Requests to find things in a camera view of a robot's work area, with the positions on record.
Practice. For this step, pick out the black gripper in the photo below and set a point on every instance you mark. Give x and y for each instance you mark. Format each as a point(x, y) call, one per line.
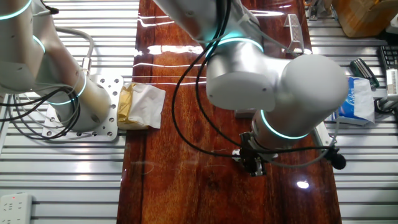
point(250, 149)

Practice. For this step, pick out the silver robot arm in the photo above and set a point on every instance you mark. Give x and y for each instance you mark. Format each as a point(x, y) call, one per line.
point(242, 77)

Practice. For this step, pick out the white mesh mini goal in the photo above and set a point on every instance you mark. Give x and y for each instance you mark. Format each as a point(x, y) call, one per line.
point(294, 31)

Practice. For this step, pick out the white box with green button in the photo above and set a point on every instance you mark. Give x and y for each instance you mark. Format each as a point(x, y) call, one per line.
point(244, 114)

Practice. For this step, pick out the red-brown wooden board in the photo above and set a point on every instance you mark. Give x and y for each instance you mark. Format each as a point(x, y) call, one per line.
point(186, 186)

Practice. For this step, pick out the blue tissue pack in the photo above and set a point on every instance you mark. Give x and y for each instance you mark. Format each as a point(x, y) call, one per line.
point(360, 102)

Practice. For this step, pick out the gold tissue pack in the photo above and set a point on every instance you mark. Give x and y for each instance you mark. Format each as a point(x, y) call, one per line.
point(140, 105)

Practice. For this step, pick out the black green hand tool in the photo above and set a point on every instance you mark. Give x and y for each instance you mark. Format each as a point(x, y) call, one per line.
point(360, 70)

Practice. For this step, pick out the grey metal clamp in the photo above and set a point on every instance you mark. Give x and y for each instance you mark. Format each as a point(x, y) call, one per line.
point(317, 11)

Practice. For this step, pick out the black keyboard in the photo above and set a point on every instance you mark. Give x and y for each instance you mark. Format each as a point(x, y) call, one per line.
point(390, 56)

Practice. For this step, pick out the brown cardboard box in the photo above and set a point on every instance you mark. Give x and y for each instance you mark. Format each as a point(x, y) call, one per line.
point(363, 18)

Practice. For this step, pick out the white plastic object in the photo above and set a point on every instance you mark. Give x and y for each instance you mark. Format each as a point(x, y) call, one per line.
point(392, 26)

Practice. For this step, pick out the white power strip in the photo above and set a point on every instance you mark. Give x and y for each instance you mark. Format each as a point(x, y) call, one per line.
point(15, 208)

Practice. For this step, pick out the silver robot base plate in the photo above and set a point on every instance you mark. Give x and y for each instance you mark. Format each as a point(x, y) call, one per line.
point(109, 124)

